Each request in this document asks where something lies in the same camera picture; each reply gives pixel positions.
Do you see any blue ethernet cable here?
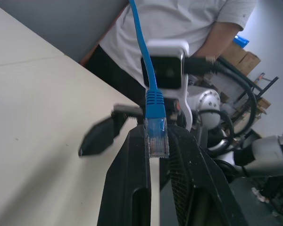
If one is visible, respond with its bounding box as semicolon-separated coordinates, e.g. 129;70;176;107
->
128;0;171;159

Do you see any person in white t-shirt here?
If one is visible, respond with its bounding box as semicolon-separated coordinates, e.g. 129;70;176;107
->
84;0;258;107

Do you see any black pointed finger of the right gripper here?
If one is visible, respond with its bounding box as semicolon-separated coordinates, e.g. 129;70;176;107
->
78;114;126;157

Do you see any black metal rack frame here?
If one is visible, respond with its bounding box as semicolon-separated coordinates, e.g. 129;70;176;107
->
246;74;280;101

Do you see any wooden pallet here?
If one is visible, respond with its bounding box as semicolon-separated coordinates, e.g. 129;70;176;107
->
234;93;272;124

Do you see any brown cardboard box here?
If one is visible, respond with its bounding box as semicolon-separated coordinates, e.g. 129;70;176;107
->
237;51;262;76
223;41;248;67

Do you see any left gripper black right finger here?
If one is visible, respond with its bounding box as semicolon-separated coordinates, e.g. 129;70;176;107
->
159;126;248;226

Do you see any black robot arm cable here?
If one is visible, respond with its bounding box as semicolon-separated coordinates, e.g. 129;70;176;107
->
184;55;259;153

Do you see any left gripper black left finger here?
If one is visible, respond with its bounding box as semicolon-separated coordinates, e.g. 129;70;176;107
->
98;124;152;226

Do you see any blue flat item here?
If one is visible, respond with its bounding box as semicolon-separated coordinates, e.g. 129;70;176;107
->
233;35;250;47

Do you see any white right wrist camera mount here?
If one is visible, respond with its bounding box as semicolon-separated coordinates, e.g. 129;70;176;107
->
141;40;193;131

